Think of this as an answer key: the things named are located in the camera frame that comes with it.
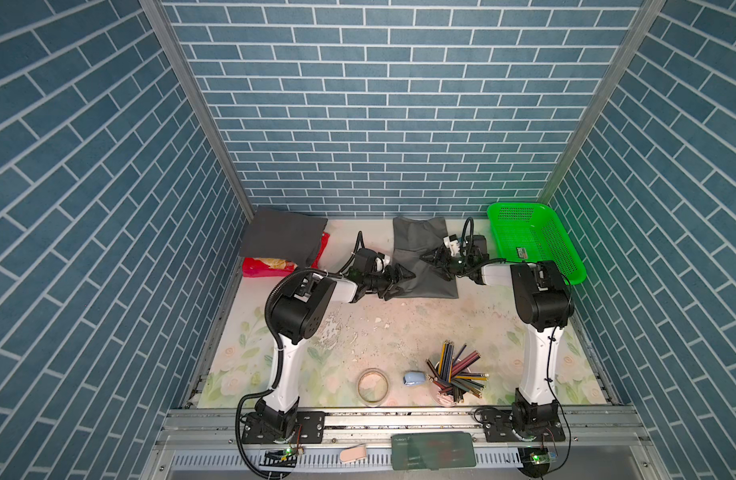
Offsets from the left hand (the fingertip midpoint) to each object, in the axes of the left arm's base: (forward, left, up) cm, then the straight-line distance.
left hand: (409, 282), depth 96 cm
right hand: (+9, -6, 0) cm, 11 cm away
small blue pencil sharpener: (-29, +1, -3) cm, 29 cm away
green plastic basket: (+27, -52, -5) cm, 59 cm away
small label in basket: (+16, -44, -5) cm, 47 cm away
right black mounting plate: (-40, -20, -4) cm, 45 cm away
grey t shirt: (+23, -3, -5) cm, 24 cm away
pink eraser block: (-45, +17, -4) cm, 48 cm away
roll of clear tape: (-30, +12, -6) cm, 33 cm away
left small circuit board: (-45, +34, -8) cm, 57 cm away
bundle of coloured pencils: (-29, -8, +3) cm, 31 cm away
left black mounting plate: (-39, +28, -6) cm, 49 cm away
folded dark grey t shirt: (+17, +43, +5) cm, 46 cm away
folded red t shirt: (+6, +46, 0) cm, 47 cm away
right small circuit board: (-47, -27, -5) cm, 54 cm away
